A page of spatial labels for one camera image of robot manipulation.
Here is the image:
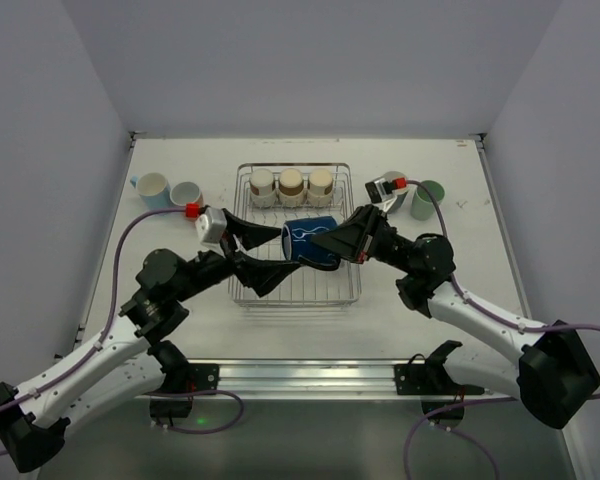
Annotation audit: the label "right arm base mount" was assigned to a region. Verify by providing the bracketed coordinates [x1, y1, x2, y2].
[393, 340, 485, 414]

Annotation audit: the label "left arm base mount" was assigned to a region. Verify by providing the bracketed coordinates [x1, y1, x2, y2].
[149, 363, 220, 425]

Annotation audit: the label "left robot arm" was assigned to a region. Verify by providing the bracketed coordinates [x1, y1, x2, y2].
[0, 203, 301, 473]

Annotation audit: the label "cream brown cup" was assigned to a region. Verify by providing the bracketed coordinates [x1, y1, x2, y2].
[307, 168, 333, 208]

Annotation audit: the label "white brown cup left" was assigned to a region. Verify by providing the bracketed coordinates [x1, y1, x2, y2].
[249, 168, 276, 208]

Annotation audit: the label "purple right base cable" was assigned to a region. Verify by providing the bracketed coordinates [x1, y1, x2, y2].
[404, 394, 501, 480]

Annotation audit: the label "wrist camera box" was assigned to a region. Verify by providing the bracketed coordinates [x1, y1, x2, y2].
[195, 207, 227, 247]
[365, 177, 408, 213]

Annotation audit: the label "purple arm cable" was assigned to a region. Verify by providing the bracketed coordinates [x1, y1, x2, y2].
[0, 202, 204, 457]
[394, 178, 600, 401]

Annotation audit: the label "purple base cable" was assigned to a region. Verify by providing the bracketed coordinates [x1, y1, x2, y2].
[149, 389, 245, 434]
[404, 394, 501, 480]

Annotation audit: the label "aluminium mounting rail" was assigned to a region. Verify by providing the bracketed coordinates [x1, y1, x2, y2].
[129, 357, 526, 401]

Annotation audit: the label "dark blue patterned mug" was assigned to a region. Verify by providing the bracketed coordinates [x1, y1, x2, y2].
[281, 216, 341, 271]

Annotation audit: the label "light green cup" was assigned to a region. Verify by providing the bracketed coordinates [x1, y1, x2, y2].
[410, 180, 445, 221]

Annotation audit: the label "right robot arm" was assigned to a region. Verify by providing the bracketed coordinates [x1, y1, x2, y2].
[311, 205, 600, 429]

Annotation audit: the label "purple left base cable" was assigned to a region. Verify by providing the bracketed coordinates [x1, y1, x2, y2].
[149, 389, 245, 434]

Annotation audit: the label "silver wire dish rack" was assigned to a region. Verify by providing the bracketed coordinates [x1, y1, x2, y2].
[229, 162, 362, 308]

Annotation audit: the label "grey teal mug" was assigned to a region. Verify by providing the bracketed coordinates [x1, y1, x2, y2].
[382, 171, 409, 214]

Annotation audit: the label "light blue mug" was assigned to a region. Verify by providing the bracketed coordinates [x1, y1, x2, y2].
[130, 172, 173, 210]

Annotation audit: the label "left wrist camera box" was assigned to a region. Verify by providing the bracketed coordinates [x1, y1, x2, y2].
[195, 207, 227, 247]

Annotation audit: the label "salmon pink mug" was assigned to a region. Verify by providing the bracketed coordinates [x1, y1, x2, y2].
[170, 181, 204, 218]

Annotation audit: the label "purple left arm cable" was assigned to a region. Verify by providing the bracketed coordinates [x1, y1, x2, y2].
[0, 202, 204, 457]

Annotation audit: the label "tan brown cup middle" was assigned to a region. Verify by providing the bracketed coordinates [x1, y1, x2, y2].
[278, 168, 305, 208]

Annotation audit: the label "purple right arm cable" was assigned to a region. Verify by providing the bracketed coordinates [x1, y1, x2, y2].
[394, 178, 600, 401]

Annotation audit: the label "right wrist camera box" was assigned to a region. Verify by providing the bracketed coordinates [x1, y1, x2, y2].
[365, 177, 408, 213]

